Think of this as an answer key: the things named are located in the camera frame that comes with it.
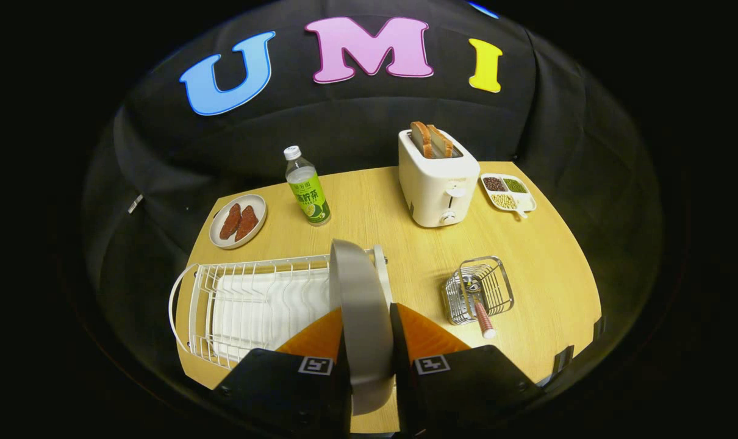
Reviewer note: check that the white divided dish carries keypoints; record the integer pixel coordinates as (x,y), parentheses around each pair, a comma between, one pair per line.
(527,202)

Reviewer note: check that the white ribbed drain tray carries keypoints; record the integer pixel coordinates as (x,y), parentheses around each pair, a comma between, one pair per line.
(265,305)

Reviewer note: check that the pile of green beans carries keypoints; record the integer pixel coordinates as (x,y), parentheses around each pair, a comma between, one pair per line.
(516,186)

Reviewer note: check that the green label drink bottle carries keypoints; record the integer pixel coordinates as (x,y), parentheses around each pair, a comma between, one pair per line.
(308,195)

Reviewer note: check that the silver clip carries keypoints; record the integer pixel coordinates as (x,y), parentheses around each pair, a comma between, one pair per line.
(135,203)

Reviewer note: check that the toast bread slice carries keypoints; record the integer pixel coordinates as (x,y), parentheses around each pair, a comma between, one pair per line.
(421,140)
(441,141)

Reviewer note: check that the large grey plate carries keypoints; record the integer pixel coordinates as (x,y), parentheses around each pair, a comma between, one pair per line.
(360,305)

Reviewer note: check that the pile of dark red beans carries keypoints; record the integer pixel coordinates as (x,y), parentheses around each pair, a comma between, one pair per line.
(494,184)

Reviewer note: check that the pile of yellow beans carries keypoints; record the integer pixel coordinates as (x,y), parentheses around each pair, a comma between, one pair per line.
(504,201)

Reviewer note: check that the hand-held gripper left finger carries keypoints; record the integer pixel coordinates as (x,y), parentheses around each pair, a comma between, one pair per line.
(271,384)

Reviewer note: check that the white toaster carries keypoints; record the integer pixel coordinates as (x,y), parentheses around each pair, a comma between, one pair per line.
(436,189)

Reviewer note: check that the red sausage piece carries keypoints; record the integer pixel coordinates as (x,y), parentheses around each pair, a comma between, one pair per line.
(246,224)
(230,221)

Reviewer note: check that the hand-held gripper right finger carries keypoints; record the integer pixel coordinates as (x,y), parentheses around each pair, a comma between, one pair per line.
(401,366)

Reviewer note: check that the small cream plate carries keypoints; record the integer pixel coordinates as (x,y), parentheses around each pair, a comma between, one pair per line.
(257,209)

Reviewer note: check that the black backdrop cloth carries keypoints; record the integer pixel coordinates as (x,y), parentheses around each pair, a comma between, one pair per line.
(344,122)

